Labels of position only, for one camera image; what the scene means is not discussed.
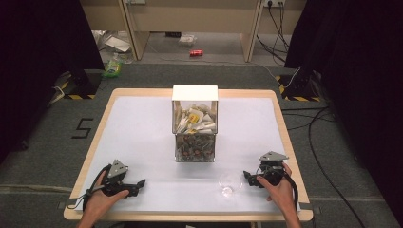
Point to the wooden table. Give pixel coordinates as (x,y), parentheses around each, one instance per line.
(95,133)

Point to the pile of dark packets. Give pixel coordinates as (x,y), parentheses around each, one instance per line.
(195,147)

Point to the person's right hand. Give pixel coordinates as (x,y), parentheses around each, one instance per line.
(282,194)

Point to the clear plastic cup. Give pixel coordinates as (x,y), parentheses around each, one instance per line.
(230,183)

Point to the clear plastic packet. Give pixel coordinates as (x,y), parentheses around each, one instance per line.
(187,40)

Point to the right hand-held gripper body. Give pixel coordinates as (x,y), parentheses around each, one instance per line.
(272,167)

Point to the stand base with striped tape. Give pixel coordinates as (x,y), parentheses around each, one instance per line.
(299,88)
(79,90)

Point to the green packet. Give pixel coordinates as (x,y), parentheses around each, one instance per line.
(112,68)

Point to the white table mat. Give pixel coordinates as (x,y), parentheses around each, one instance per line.
(142,133)

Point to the red can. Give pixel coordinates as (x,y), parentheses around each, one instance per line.
(196,53)

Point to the black curtain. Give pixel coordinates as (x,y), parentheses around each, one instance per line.
(358,79)
(38,63)

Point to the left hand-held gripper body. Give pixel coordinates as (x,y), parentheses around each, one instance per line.
(117,169)

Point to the clear box with white lid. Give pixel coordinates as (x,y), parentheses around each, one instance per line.
(195,93)

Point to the white wall socket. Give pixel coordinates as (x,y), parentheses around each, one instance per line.
(274,3)

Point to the person's left hand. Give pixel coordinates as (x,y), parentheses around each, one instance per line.
(98,201)

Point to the beige wooden desk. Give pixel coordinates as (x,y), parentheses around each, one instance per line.
(190,15)

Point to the pile of white tea bags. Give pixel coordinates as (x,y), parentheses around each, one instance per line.
(194,120)

